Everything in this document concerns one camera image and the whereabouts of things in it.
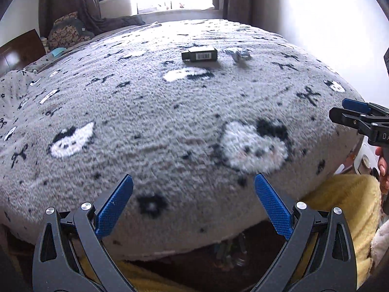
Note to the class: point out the white appliance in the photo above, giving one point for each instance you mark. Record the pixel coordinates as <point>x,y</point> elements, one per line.
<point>366,158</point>

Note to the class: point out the white storage box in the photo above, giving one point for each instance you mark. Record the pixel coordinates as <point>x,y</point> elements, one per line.
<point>117,6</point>

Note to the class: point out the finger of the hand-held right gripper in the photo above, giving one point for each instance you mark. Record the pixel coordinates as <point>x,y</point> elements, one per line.
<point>355,105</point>
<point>346,117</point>

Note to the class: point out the grey printed fleece blanket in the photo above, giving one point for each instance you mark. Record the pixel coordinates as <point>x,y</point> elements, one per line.
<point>152,127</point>

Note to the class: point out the brown patterned cushion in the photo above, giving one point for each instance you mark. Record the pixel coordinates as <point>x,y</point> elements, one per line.
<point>67,30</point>

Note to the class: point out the dark green small box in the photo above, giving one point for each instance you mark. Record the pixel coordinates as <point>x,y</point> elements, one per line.
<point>194,55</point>

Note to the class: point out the teal small item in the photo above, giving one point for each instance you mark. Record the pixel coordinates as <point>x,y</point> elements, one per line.
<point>59,52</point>

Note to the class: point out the wooden headboard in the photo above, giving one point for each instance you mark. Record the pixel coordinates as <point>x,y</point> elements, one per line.
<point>21,53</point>

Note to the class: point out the yellow fluffy robe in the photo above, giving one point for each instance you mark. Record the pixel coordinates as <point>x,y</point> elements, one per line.
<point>343,194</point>

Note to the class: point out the person's right hand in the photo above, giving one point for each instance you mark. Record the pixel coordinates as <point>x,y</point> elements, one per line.
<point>383,170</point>

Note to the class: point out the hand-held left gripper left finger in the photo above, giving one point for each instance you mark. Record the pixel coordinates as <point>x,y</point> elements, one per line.
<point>115,206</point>

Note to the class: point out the dark cloth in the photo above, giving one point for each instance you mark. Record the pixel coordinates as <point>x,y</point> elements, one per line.
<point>121,22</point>

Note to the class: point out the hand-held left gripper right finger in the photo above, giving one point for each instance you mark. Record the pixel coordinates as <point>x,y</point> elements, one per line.
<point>272,206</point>

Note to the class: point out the grey bow print pillow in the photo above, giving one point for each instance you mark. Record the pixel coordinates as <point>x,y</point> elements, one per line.
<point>13,94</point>

